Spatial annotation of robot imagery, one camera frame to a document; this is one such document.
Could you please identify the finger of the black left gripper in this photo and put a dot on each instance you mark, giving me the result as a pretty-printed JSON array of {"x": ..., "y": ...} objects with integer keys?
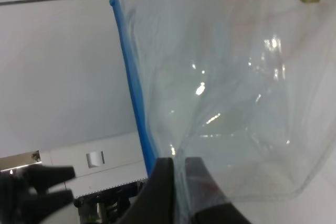
[
  {"x": 42, "y": 177},
  {"x": 34, "y": 208}
]

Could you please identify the clear zip file bag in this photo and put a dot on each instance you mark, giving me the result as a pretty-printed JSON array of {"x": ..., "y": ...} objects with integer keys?
[{"x": 246, "y": 85}]

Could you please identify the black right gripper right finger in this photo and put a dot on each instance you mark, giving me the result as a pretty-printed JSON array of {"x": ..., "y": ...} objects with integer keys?
[{"x": 207, "y": 202}]

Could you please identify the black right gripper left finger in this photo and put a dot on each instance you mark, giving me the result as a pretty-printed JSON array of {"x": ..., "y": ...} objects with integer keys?
[{"x": 155, "y": 203}]

